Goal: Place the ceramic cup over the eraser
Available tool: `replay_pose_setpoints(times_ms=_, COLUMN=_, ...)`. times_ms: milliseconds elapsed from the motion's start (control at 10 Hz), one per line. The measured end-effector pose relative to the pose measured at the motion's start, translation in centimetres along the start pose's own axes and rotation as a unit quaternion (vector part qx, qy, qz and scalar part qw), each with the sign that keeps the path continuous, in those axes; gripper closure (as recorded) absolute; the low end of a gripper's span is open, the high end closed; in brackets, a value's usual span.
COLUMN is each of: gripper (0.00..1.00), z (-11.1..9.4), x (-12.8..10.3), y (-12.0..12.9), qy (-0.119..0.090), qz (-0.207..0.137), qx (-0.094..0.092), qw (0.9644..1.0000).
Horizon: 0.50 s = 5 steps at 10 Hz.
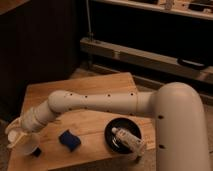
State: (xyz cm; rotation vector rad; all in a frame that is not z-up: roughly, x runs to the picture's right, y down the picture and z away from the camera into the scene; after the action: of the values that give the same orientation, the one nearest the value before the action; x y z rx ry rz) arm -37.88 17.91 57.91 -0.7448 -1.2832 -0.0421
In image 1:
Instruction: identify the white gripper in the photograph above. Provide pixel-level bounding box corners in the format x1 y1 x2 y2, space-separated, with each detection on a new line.
5 118 26 148

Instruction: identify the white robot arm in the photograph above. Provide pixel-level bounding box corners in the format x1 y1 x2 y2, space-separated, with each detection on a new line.
5 82 211 171

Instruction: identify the metal vertical rod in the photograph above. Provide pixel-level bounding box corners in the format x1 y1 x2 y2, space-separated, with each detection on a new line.
86 0 93 41

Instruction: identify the black handle on shelf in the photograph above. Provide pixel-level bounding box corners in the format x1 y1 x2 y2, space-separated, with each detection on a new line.
177 58 208 70

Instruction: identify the black round plate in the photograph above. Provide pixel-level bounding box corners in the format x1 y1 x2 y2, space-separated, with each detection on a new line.
104 117 142 154

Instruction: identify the wooden shelf beam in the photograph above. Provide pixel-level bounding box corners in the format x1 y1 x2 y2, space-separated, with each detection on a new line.
80 37 213 84

